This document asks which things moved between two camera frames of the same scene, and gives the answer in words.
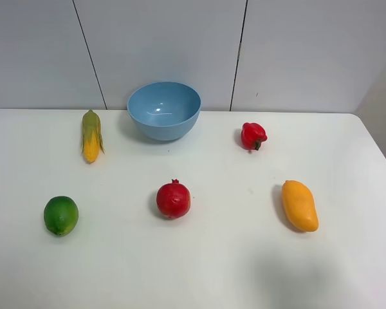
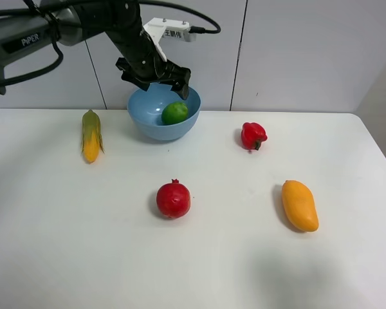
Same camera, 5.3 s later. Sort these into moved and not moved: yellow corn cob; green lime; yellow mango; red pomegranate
Moved: green lime
Not moved: red pomegranate; yellow corn cob; yellow mango
